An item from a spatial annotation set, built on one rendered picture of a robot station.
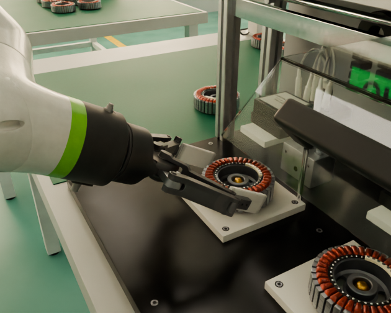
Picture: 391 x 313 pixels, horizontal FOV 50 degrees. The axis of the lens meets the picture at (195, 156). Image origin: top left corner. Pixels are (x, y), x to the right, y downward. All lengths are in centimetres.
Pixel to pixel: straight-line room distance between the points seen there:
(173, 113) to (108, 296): 55
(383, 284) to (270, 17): 40
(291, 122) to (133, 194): 46
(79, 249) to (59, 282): 103
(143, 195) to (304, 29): 35
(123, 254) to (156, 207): 11
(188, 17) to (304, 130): 182
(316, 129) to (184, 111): 78
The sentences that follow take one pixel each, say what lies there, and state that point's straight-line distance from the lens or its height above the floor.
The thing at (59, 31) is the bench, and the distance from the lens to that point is 185.
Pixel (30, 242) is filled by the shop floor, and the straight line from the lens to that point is 187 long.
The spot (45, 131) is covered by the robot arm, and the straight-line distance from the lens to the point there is 44.
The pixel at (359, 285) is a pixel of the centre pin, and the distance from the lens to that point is 52.
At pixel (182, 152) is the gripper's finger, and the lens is 65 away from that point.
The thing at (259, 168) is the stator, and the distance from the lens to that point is 67.
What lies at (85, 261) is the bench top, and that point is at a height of 75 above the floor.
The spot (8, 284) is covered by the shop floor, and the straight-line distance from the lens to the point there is 172.
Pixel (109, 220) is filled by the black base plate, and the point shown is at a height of 77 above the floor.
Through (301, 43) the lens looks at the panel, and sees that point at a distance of 86.
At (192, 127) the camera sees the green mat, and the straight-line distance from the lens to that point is 93.
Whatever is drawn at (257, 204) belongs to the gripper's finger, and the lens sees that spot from 60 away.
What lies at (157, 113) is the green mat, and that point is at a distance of 101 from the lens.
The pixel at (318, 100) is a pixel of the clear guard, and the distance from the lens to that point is 31.
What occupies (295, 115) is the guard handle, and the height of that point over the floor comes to 106.
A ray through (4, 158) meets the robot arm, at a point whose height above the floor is 96.
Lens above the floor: 117
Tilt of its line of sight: 30 degrees down
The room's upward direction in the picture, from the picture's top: straight up
